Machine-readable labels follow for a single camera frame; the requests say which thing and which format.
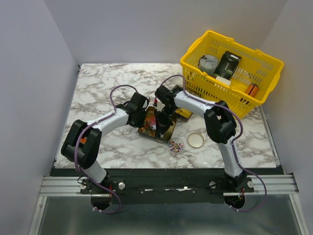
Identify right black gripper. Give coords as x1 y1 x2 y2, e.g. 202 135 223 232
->
154 105 177 138

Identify silver metal scoop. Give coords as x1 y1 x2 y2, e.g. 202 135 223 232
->
146 114 157 130

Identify hinged candy tin box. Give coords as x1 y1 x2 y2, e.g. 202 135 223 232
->
137 84 193 144

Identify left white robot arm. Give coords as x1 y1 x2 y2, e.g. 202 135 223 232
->
61 101 148 193

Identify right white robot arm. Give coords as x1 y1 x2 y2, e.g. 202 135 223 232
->
155 85 246 192

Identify clear glass jar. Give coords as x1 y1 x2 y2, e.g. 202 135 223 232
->
167 137 185 156

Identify gold jar lid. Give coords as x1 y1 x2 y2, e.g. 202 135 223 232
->
187 133 204 148

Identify white box in basket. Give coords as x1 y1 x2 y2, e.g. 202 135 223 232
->
216 76 231 86

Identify grey tape roll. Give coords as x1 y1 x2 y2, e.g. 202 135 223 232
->
198 54 219 75

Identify yellow plastic basket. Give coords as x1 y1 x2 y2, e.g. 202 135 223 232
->
180 30 284 118

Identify black product box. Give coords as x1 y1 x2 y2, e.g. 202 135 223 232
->
214 50 241 80

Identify orange cylinder bottle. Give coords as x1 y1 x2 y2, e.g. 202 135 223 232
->
245 84 259 97

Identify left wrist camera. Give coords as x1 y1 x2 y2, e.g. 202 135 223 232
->
127 92 149 111

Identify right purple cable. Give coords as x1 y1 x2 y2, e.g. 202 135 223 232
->
161 74 268 213

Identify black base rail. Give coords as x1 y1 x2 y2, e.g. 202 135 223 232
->
50 167 279 205

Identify aluminium frame rail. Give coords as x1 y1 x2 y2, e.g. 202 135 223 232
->
39 174 299 197

